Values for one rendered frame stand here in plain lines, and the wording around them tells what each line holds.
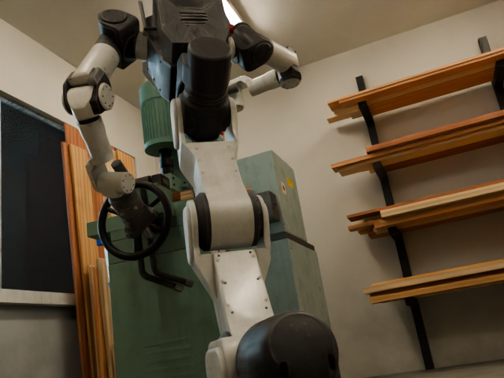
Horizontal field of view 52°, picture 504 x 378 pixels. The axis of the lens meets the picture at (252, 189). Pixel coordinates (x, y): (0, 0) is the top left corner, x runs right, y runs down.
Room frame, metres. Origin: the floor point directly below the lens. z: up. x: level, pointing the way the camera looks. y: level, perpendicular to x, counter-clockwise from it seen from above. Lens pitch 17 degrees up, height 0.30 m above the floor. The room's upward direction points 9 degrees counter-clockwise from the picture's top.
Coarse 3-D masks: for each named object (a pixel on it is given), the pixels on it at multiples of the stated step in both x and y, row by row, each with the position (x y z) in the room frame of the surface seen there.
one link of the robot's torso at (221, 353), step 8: (232, 336) 1.00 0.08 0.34; (240, 336) 1.01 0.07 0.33; (216, 344) 1.05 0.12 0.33; (224, 344) 0.99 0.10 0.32; (232, 344) 0.99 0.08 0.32; (208, 352) 1.09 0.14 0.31; (216, 352) 1.00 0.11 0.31; (224, 352) 0.98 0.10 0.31; (232, 352) 0.99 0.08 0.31; (208, 360) 1.10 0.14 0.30; (216, 360) 1.01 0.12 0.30; (224, 360) 0.98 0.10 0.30; (232, 360) 0.98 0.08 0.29; (208, 368) 1.11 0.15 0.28; (216, 368) 1.03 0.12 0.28; (224, 368) 0.98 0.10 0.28; (232, 368) 0.98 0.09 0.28; (208, 376) 1.13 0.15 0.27; (216, 376) 1.04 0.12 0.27; (224, 376) 0.98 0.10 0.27; (232, 376) 0.98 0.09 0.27
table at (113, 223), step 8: (184, 200) 1.90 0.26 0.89; (160, 208) 1.82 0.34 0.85; (176, 208) 1.91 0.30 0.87; (160, 216) 1.87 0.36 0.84; (176, 216) 1.91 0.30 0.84; (88, 224) 2.00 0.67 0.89; (96, 224) 1.99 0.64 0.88; (112, 224) 1.98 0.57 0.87; (120, 224) 1.97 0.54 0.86; (88, 232) 2.00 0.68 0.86; (96, 232) 1.99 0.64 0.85
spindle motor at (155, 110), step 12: (144, 84) 2.02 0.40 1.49; (144, 96) 2.02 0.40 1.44; (156, 96) 2.00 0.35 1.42; (144, 108) 2.04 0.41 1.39; (156, 108) 2.01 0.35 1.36; (168, 108) 2.02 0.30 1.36; (144, 120) 2.04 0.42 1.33; (156, 120) 2.01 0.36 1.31; (168, 120) 2.02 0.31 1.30; (144, 132) 2.05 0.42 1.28; (156, 132) 2.01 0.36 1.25; (168, 132) 2.01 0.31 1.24; (144, 144) 2.06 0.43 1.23; (156, 144) 2.02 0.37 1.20; (168, 144) 2.03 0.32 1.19; (156, 156) 2.14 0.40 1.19
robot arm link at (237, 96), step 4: (232, 84) 1.85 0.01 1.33; (236, 84) 1.85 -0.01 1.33; (228, 88) 1.85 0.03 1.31; (232, 88) 1.84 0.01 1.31; (236, 88) 1.84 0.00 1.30; (240, 88) 1.90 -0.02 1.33; (228, 92) 1.86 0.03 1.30; (232, 92) 1.86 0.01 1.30; (236, 92) 1.88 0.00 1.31; (240, 92) 1.89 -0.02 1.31; (232, 96) 1.88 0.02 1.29; (236, 96) 1.88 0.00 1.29; (240, 96) 1.89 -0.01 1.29; (236, 100) 1.88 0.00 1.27; (240, 100) 1.89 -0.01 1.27; (236, 104) 1.88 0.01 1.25; (240, 104) 1.88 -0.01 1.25; (240, 108) 1.91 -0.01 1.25
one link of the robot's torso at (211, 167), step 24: (192, 144) 1.25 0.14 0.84; (216, 144) 1.27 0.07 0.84; (192, 168) 1.28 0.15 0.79; (216, 168) 1.23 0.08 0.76; (216, 192) 1.18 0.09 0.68; (240, 192) 1.19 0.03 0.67; (216, 216) 1.15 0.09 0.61; (240, 216) 1.17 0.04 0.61; (216, 240) 1.18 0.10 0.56; (240, 240) 1.20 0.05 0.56
